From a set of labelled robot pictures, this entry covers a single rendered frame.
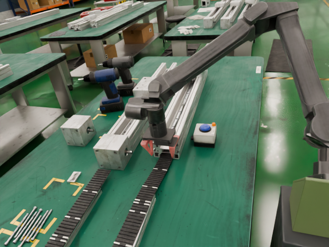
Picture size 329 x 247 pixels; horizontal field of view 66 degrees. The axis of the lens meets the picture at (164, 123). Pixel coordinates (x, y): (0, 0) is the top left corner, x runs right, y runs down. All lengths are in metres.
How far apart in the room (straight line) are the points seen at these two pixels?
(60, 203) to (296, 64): 0.83
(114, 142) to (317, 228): 0.66
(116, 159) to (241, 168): 0.44
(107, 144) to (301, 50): 0.68
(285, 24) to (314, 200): 0.48
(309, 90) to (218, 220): 0.43
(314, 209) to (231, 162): 0.33
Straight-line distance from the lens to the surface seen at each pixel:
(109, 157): 0.93
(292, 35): 0.84
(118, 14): 4.16
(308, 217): 0.74
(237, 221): 0.77
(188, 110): 1.08
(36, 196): 1.00
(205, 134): 0.96
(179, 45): 2.75
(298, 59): 0.80
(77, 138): 1.13
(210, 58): 0.81
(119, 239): 0.73
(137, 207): 0.78
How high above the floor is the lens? 1.40
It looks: 32 degrees down
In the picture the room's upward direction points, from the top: 8 degrees counter-clockwise
